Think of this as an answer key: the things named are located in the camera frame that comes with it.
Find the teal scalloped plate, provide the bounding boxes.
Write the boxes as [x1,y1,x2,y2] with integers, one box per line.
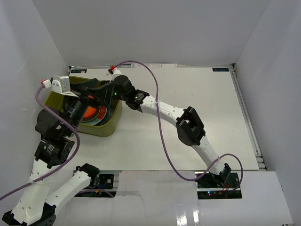
[95,108,112,126]

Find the teal and red floral plate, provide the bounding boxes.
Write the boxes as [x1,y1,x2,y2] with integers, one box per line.
[95,107,108,123]

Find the orange plate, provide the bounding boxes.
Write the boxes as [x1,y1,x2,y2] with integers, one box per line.
[82,106,100,121]

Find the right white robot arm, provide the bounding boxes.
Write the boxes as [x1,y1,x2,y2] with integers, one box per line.
[101,75,231,188]

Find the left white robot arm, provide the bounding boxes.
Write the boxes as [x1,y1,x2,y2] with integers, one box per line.
[2,76,113,226]

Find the olive green plastic bin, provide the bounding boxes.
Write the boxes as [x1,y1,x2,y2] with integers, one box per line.
[44,77,122,137]

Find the left blue table label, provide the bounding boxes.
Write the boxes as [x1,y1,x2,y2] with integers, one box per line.
[70,69,87,73]

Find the blue table label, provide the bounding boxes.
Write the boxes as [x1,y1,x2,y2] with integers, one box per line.
[212,68,229,72]
[70,69,87,73]

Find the right blue table label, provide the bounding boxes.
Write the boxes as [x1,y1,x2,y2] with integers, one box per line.
[212,68,229,72]

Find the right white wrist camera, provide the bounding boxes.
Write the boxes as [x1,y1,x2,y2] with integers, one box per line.
[106,66,122,81]

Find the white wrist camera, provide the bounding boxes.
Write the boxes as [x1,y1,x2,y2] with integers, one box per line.
[106,66,122,81]
[41,75,78,97]

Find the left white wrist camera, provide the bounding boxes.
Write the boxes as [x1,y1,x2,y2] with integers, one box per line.
[41,75,78,97]

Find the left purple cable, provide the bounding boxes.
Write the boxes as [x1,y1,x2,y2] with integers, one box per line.
[0,84,113,201]

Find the purple cable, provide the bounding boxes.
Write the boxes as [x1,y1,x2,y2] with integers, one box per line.
[115,60,244,193]
[0,84,113,201]

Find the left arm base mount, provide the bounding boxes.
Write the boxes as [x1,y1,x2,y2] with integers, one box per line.
[76,174,116,198]

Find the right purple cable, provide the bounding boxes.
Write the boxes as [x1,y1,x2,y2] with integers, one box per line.
[115,60,244,193]

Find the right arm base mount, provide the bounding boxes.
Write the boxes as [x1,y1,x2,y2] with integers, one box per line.
[196,172,242,200]

